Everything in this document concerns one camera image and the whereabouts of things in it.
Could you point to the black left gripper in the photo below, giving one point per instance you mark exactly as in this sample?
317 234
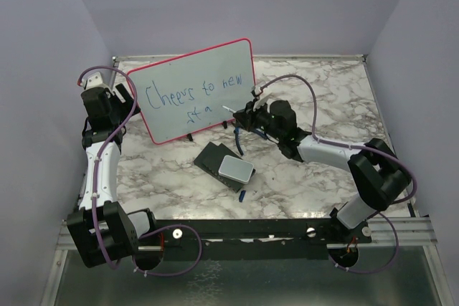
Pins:
127 107

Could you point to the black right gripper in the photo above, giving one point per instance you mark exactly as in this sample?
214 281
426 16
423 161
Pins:
247 117

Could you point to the blue whiteboard marker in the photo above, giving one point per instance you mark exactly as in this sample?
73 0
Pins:
228 109

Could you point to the pink framed whiteboard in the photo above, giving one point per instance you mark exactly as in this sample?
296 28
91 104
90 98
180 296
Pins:
185 94

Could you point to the blue marker cap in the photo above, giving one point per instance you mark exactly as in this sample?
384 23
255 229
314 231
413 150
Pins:
241 196

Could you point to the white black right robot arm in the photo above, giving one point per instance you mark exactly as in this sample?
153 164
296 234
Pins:
378 175

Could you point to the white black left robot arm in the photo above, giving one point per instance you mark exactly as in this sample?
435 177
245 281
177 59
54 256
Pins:
101 230

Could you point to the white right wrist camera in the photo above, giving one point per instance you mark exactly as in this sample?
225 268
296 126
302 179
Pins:
261 94

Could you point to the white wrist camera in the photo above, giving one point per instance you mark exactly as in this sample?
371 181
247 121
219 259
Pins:
94 80
261 94

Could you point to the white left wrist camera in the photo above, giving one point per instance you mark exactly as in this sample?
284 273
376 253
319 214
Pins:
94 80

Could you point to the aluminium table edge frame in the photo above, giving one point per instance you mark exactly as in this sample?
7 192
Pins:
337 92

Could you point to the black front mounting rail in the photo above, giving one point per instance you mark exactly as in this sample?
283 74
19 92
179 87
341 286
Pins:
252 239

